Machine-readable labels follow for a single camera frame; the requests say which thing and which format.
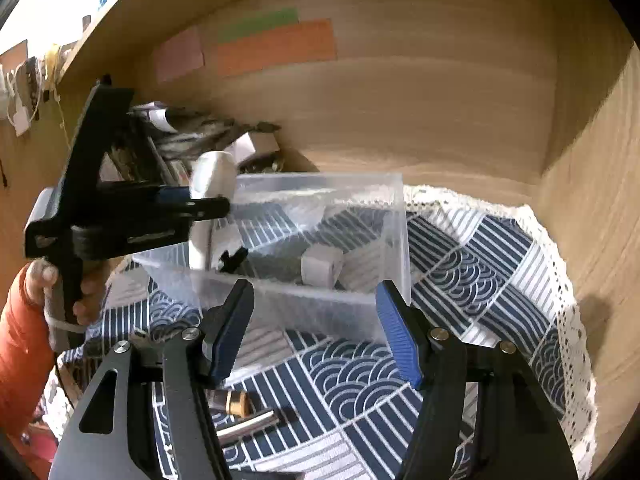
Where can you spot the green sticky note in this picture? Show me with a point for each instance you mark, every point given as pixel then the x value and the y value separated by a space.
pixel 257 26

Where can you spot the orange sticky note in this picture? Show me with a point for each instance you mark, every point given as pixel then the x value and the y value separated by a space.
pixel 275 49

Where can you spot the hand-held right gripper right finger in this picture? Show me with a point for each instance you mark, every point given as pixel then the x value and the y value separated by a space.
pixel 400 342

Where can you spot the wooden tipped stopper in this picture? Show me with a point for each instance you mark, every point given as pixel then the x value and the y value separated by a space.
pixel 232 402

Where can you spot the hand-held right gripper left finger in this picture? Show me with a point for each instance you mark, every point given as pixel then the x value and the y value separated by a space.
pixel 227 332

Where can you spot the clear plastic storage box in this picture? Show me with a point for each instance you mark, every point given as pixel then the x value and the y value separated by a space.
pixel 320 240

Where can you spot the person's left forearm orange sleeve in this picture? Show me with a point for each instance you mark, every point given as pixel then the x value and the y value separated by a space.
pixel 22 350

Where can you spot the dark clutter pile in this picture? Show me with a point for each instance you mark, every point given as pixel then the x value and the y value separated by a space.
pixel 200 132

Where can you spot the silver metal cylinder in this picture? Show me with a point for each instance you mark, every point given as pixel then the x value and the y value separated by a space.
pixel 250 422

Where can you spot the blue white patterned cloth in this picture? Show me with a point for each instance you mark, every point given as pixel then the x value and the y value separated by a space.
pixel 450 285

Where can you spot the white plastic bottle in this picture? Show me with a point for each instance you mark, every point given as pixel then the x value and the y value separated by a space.
pixel 210 180

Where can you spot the small white block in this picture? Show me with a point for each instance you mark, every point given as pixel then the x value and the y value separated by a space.
pixel 322 266

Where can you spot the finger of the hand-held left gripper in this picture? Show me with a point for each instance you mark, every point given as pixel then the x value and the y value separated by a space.
pixel 200 207
pixel 232 260

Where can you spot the person's left hand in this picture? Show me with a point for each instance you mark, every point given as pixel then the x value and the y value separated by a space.
pixel 90 290

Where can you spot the pink sticky note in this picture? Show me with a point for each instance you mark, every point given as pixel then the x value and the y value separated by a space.
pixel 179 56

